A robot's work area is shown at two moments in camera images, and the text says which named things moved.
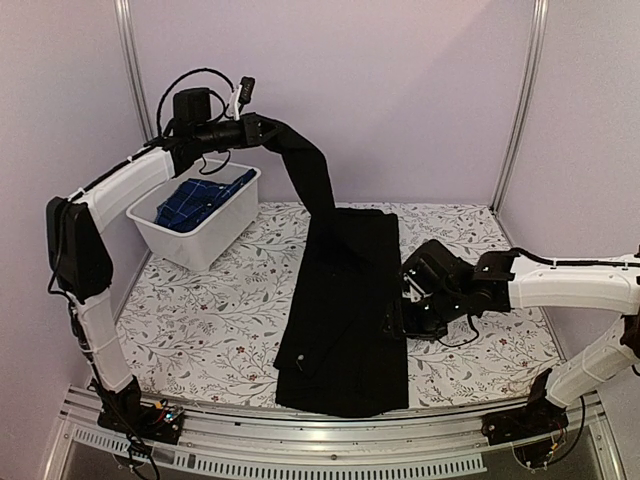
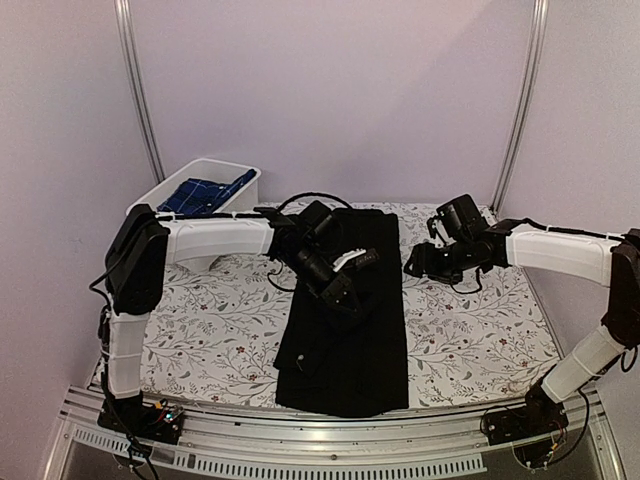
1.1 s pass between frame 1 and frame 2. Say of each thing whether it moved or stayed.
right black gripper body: moved
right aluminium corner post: stayed
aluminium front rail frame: stayed
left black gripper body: moved
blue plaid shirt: stayed
